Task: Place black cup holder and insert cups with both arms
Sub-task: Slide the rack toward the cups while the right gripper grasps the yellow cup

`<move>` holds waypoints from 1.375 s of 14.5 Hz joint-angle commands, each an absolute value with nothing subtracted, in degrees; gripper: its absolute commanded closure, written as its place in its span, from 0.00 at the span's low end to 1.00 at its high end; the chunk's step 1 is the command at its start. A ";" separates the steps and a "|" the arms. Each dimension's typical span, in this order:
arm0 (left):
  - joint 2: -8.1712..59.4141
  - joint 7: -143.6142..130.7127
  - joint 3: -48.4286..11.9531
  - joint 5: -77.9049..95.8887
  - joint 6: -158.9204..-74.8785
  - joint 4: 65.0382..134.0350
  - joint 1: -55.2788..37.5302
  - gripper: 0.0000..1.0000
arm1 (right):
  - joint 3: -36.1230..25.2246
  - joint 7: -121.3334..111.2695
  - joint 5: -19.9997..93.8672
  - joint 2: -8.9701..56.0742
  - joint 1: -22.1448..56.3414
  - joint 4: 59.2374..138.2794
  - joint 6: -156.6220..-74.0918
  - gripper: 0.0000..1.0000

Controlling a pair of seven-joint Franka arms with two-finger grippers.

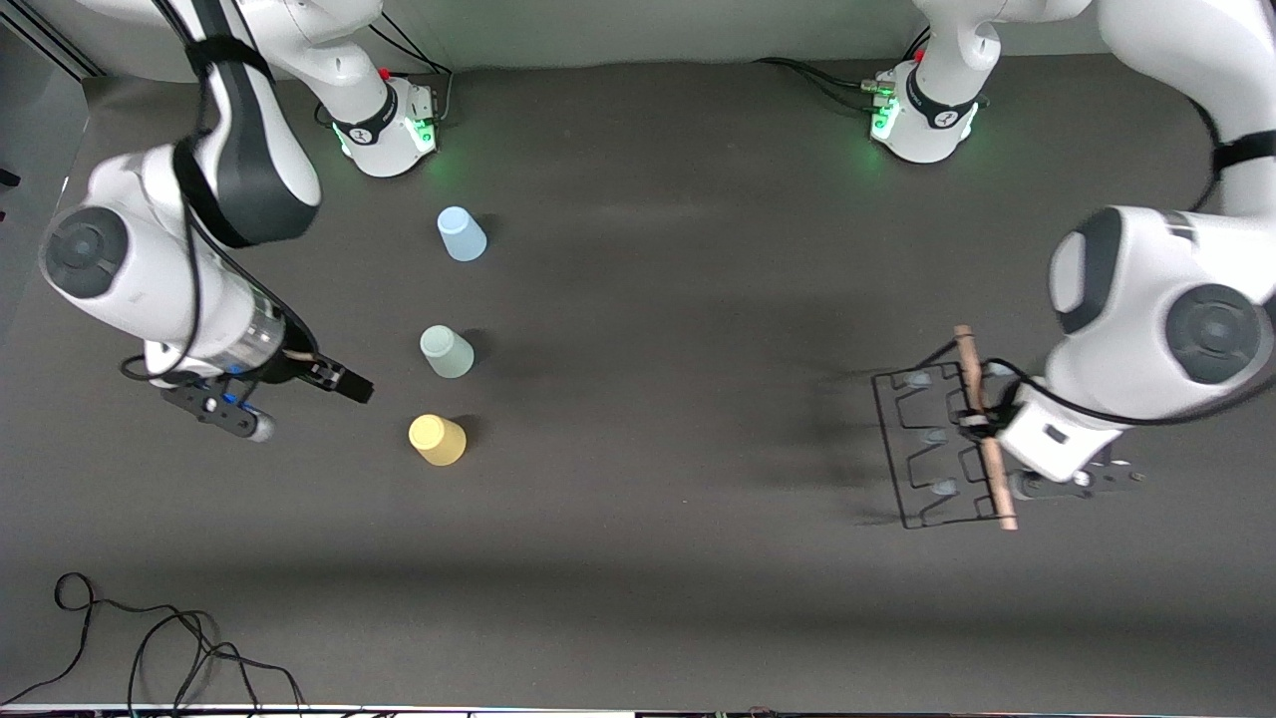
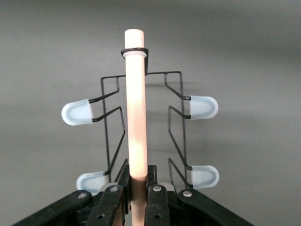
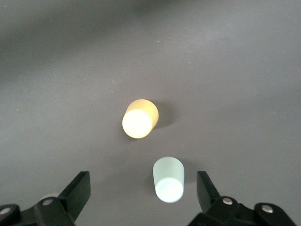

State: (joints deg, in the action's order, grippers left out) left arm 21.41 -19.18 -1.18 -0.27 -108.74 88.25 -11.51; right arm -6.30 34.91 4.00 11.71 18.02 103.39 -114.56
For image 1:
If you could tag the pale green plastic cup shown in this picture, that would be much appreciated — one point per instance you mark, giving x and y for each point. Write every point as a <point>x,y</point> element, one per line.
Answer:
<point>447,352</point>

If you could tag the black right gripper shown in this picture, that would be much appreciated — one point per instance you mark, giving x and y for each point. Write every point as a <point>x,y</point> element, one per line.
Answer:
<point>301,366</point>

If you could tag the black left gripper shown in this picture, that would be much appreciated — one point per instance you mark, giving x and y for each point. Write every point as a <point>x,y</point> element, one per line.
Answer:
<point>1000,407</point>

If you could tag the small black clamp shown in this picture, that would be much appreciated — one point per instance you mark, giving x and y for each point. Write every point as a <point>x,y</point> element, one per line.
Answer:
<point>6,179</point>

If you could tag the pale blue plastic cup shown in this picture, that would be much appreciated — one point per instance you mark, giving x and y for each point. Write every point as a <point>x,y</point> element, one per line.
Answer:
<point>462,237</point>

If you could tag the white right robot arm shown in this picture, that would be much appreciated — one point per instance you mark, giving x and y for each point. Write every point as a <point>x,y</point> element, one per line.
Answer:
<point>150,279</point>

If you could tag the yellow plastic cup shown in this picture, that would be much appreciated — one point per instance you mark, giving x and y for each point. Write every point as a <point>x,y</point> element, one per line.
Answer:
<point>437,440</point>

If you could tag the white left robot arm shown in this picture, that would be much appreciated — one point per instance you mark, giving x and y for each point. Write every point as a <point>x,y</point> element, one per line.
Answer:
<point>1146,299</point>

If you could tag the black metal frame rail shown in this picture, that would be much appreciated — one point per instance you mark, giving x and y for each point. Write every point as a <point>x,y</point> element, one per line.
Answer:
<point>60,50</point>

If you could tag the dark grey table mat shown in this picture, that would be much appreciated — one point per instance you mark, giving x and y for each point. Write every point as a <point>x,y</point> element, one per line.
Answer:
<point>698,399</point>

